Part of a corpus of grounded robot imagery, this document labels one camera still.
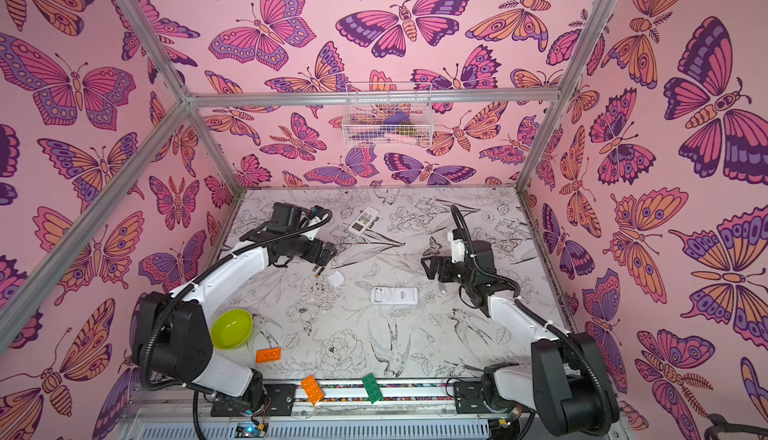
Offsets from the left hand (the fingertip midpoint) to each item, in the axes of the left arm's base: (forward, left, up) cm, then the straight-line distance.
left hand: (325, 242), depth 88 cm
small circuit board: (-44, +15, -16) cm, 49 cm away
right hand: (-4, -33, -3) cm, 33 cm away
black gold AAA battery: (-2, +5, -13) cm, 14 cm away
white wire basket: (+36, -19, +19) cm, 45 cm away
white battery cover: (-4, -2, -15) cm, 15 cm away
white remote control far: (+18, -9, -13) cm, 24 cm away
